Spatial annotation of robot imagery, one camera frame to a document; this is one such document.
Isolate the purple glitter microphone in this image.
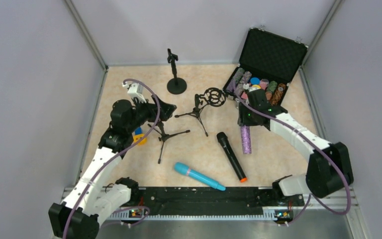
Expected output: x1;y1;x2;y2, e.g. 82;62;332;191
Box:
240;126;252;154

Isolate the black tripod clip stand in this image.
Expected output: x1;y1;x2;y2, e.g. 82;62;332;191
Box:
154;120;190;164

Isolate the tripod stand with shock mount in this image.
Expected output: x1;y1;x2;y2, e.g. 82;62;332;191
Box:
175;87;226;137

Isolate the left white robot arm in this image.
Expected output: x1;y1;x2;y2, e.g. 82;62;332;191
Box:
48;95;177;239

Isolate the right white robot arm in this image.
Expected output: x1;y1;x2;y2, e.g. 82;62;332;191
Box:
238;88;354;198

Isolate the black round-base mic stand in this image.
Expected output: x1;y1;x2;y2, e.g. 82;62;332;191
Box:
167;48;187;95

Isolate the yellow and blue toy block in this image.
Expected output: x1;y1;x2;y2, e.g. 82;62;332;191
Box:
133;127;147;145

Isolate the black microphone orange end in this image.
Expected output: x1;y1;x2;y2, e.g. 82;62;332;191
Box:
216;132;248;183

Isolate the light blue microphone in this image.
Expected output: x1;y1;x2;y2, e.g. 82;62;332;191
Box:
174;162;226;191

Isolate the black poker chip case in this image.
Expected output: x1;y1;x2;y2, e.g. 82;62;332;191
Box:
223;27;308;106

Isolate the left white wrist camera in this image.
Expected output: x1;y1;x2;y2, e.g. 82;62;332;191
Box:
122;83;147;104

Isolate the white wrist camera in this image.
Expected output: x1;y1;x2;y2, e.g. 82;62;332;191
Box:
122;83;147;104
243;83;261;93

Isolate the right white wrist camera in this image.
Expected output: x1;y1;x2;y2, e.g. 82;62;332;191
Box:
243;83;261;93

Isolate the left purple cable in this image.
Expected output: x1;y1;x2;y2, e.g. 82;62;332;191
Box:
62;78;161;239

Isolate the purple cable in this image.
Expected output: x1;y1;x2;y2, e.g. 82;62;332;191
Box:
62;78;161;239
232;79;353;227

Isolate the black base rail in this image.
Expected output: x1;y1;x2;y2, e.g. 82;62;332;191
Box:
108;187;305;224

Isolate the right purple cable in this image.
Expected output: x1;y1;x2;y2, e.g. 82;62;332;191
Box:
232;79;353;227

